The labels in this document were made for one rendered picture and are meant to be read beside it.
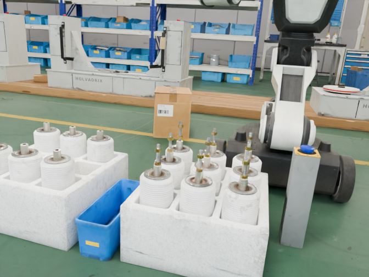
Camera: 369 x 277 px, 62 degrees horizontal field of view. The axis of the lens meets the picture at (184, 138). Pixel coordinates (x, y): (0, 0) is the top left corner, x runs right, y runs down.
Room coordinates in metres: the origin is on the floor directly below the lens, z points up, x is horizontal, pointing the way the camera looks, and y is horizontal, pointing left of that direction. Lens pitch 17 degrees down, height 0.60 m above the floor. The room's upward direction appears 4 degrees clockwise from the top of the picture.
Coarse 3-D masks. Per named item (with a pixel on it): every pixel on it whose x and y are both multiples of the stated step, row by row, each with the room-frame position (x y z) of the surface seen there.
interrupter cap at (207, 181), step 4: (188, 176) 0.79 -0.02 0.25; (192, 176) 0.79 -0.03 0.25; (204, 176) 0.79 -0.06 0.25; (184, 180) 0.76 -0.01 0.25; (188, 180) 0.76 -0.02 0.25; (192, 180) 0.77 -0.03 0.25; (204, 180) 0.77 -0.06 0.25; (208, 180) 0.77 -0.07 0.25; (212, 180) 0.77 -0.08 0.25; (188, 184) 0.74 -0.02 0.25; (192, 184) 0.74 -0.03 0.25; (196, 184) 0.74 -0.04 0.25; (200, 184) 0.74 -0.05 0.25; (204, 184) 0.74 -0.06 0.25; (208, 184) 0.74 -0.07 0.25
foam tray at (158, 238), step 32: (128, 224) 0.73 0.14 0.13; (160, 224) 0.71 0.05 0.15; (192, 224) 0.69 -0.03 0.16; (224, 224) 0.68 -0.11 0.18; (256, 224) 0.76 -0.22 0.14; (128, 256) 0.73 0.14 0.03; (160, 256) 0.71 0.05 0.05; (192, 256) 0.69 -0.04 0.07; (224, 256) 0.67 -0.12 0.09; (256, 256) 0.65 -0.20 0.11
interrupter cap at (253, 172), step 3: (234, 168) 0.87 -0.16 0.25; (237, 168) 0.87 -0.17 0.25; (240, 168) 0.87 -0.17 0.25; (252, 168) 0.88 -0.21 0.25; (234, 171) 0.84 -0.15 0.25; (237, 171) 0.84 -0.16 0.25; (240, 171) 0.85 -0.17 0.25; (249, 171) 0.86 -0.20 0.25; (252, 171) 0.85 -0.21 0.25; (255, 171) 0.85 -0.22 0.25; (237, 174) 0.83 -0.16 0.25; (240, 174) 0.82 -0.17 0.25; (249, 174) 0.83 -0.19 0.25; (252, 174) 0.83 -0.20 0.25; (255, 174) 0.83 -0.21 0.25
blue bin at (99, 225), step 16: (112, 192) 0.96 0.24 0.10; (128, 192) 1.02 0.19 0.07; (96, 208) 0.85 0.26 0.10; (112, 208) 0.95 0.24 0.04; (80, 224) 0.74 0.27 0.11; (96, 224) 0.73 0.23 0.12; (112, 224) 0.74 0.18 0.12; (80, 240) 0.75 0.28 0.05; (96, 240) 0.74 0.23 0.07; (112, 240) 0.75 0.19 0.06; (96, 256) 0.74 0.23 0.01; (112, 256) 0.76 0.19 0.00
